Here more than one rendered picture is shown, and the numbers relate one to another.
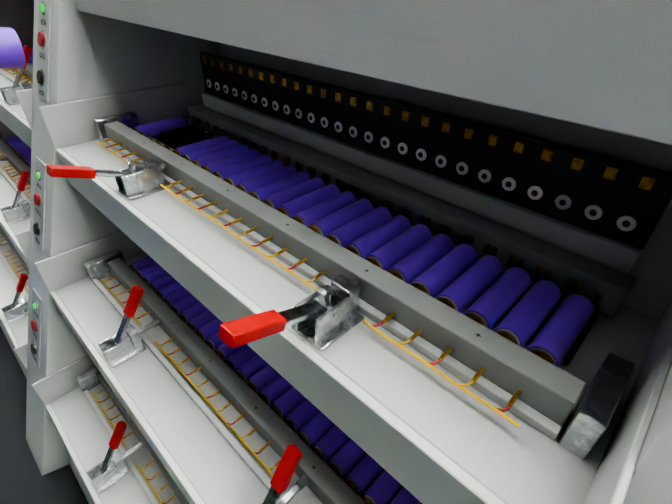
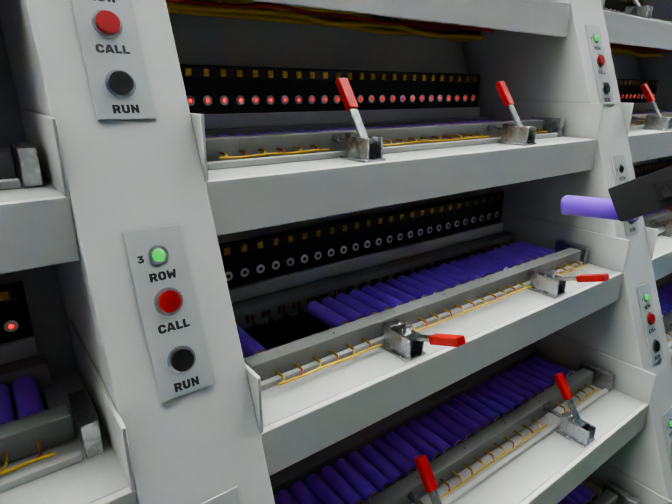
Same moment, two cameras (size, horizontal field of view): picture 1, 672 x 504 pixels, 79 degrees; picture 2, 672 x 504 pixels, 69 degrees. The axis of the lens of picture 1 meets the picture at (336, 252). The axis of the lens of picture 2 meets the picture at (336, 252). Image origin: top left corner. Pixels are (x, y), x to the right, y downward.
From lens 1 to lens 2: 0.75 m
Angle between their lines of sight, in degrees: 71
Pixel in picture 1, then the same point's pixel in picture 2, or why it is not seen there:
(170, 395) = (490, 490)
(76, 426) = not seen: outside the picture
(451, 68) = (546, 169)
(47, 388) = not seen: outside the picture
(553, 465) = (592, 267)
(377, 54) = (528, 172)
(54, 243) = not seen: outside the picture
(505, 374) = (569, 258)
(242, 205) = (466, 290)
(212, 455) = (536, 460)
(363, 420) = (586, 299)
